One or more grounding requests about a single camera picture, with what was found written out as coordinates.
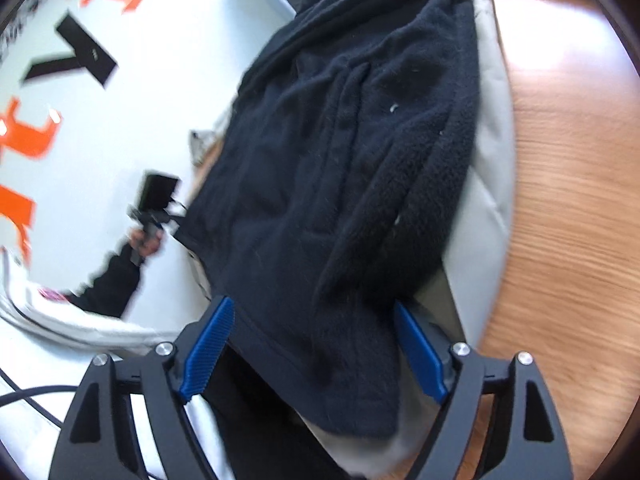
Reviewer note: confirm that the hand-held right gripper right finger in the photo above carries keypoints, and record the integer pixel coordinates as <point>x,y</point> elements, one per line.
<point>420,350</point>

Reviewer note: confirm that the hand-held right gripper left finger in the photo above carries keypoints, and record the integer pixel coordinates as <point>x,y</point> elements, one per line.
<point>210,350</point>

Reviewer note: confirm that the black fleece jacket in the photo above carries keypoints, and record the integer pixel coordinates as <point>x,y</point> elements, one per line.
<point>325,185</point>

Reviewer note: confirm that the person's left forearm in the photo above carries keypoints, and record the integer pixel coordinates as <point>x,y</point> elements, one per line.
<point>107,285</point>

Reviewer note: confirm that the person's left hand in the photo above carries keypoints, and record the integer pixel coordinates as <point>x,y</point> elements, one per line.
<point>152,245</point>

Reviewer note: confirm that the white banner with orange print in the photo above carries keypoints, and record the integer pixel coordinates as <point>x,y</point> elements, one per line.
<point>150,110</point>

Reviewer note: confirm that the white cloth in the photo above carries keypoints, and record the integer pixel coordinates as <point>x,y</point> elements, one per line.
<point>100,330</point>

